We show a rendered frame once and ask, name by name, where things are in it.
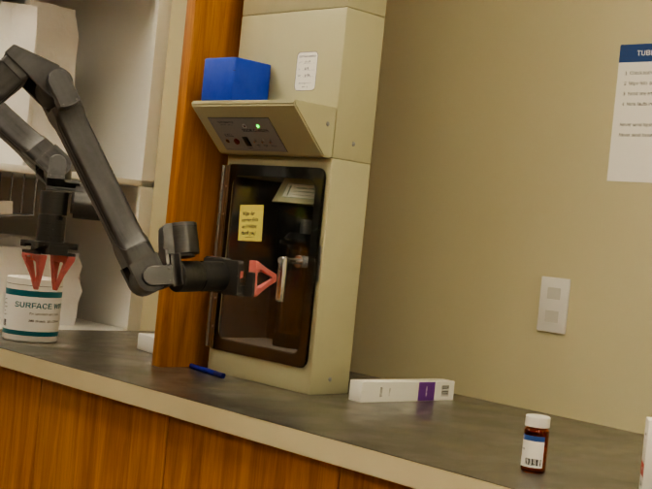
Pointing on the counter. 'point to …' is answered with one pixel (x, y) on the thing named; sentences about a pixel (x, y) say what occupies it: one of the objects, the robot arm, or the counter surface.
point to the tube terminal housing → (342, 181)
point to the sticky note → (250, 222)
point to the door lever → (285, 275)
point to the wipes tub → (31, 309)
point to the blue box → (235, 80)
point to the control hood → (286, 119)
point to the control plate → (228, 127)
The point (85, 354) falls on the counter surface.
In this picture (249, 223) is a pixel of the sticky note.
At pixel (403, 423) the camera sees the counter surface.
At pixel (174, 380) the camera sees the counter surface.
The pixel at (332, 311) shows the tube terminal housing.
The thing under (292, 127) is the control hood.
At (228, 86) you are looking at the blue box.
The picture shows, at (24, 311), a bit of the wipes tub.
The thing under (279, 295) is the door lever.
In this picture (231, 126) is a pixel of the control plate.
